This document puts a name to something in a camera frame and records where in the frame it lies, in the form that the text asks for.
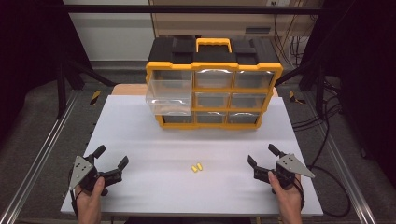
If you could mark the black metal crossbar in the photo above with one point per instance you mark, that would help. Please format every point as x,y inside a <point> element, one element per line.
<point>186,9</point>

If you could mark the dark curtain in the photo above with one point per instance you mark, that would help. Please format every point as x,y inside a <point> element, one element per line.
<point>367,62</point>
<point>28,46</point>

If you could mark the yellow black organizer cabinet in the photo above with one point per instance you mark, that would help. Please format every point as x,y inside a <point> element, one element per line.
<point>174,49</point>

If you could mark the aluminium floor rail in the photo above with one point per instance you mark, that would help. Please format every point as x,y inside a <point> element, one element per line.
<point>40,155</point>
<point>342,155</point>

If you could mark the clear plastic drawer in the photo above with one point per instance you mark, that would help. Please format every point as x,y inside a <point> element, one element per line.
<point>168,96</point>

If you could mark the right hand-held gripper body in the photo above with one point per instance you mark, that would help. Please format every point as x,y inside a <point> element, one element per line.
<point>291,165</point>

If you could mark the light wooden cabinet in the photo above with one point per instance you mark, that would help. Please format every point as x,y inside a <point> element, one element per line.
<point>211,23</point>

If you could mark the group of clear organizer drawers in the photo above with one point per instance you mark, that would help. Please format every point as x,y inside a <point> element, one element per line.
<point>214,100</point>

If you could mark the black metal stand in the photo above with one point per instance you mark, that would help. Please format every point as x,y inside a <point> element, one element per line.
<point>62,90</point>
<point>319,90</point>

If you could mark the yellow foam earplug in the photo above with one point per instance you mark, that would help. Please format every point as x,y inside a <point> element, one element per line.
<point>194,169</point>
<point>200,166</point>

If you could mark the person's left hand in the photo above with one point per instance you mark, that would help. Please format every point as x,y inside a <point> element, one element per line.
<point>88,202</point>

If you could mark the yellow black hazard tape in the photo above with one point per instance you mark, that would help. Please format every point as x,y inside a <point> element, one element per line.
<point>95,97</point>
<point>293,97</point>

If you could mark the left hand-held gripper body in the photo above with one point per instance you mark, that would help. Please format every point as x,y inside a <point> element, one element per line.
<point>81,171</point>

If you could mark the person's right hand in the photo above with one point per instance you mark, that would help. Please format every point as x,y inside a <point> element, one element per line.
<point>289,199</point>

